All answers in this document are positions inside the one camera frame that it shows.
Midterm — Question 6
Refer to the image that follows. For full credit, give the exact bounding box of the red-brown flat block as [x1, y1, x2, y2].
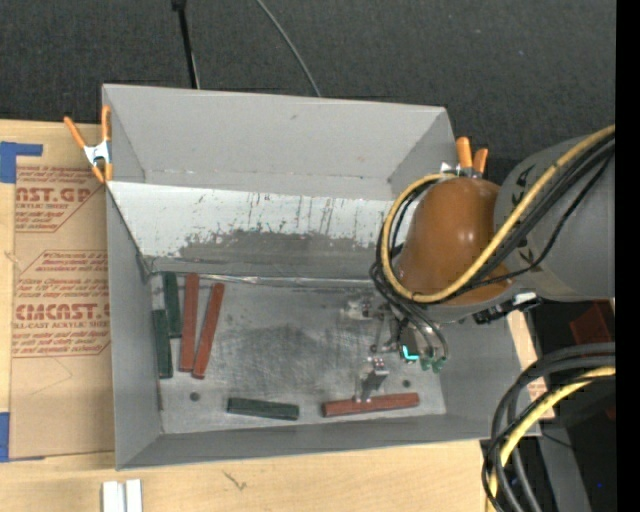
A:
[321, 392, 421, 419]
[191, 282, 226, 380]
[178, 272, 201, 373]

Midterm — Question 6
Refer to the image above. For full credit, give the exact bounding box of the dark green flat block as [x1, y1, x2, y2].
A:
[226, 396, 301, 422]
[161, 271, 183, 338]
[151, 309, 175, 380]

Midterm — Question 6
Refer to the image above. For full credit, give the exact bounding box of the brown cardboard board red print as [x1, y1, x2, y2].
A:
[0, 118, 117, 462]

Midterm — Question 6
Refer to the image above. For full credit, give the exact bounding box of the grey metal bin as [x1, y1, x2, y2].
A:
[101, 83, 544, 471]

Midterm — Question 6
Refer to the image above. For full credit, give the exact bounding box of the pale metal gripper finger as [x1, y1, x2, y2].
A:
[353, 355, 391, 404]
[341, 298, 376, 322]

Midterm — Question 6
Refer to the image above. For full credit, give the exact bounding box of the black cylinder on white bracket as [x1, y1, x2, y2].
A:
[471, 293, 542, 325]

